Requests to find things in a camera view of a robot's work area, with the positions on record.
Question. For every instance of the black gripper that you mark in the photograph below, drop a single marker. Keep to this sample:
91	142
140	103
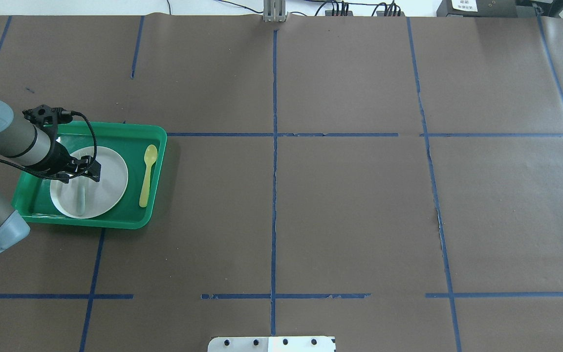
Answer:
58	157

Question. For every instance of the translucent plastic fork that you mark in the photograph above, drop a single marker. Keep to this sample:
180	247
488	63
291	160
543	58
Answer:
81	197

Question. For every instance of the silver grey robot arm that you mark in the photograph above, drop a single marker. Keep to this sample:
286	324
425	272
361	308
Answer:
29	143

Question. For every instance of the white round plate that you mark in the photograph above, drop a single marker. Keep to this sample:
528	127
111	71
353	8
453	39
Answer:
101	196

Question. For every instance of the green plastic tray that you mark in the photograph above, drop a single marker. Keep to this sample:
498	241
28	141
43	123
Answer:
32	195

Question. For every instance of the yellow plastic spoon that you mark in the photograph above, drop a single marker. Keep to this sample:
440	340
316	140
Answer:
150	158

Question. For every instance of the black equipment box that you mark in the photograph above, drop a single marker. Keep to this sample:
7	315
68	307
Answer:
486	9

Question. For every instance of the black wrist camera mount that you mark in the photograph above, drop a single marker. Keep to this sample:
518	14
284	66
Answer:
45	116

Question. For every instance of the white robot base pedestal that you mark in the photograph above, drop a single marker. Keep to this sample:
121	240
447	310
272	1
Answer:
273	344

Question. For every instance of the aluminium frame post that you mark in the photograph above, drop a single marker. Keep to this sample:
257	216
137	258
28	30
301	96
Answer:
274	11

